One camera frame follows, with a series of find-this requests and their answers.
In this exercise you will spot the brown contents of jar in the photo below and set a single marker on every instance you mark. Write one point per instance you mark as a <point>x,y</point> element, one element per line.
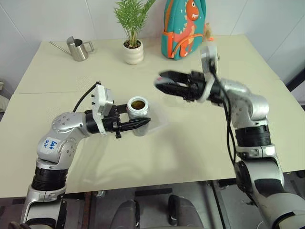
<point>138,104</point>

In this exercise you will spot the green plant in white pot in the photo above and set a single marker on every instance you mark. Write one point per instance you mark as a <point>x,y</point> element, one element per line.
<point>133,45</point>

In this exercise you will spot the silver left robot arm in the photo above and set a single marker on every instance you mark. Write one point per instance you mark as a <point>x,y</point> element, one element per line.
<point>59,124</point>

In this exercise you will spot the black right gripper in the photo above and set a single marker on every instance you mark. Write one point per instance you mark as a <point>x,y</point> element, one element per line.
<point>196,86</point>

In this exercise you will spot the black bar under table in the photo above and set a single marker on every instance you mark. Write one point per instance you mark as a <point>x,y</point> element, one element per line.
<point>152,192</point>

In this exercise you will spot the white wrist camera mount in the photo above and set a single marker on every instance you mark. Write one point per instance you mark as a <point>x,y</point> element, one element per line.
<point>101,97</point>
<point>209,53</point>

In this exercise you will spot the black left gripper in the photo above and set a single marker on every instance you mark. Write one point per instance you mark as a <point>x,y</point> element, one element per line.
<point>116,125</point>

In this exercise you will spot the teal dinosaur backpack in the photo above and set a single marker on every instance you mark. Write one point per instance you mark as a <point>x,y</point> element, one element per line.
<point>182,28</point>

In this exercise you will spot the white jar lid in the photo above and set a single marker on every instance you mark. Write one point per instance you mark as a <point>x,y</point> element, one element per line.
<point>160,80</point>

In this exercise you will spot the steel watering can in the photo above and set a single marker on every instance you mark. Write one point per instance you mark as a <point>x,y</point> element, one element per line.
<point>77,48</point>

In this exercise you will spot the dark metal frame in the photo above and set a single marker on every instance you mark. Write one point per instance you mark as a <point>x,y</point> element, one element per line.
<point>296,86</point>

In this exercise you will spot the dark grey rounded shape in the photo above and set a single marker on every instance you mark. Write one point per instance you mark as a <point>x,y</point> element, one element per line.
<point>125,214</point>
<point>184,212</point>

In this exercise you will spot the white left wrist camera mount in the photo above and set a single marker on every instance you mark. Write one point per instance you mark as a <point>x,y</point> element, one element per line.
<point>101,97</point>

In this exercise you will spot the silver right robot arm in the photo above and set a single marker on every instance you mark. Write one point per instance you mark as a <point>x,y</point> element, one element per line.
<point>252,107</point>

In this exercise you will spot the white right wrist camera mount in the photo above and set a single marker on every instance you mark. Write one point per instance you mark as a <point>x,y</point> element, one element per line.
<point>209,53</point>

